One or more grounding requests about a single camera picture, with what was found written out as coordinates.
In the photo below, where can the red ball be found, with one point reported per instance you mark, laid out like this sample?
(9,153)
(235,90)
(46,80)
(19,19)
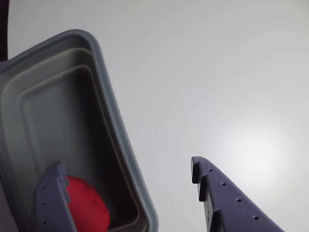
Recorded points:
(89,207)

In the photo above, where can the grey blue gripper finger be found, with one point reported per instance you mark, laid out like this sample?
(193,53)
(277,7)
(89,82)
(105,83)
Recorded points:
(229,207)
(50,207)

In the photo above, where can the grey plastic container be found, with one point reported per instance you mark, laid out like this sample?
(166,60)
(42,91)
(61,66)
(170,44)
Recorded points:
(48,108)

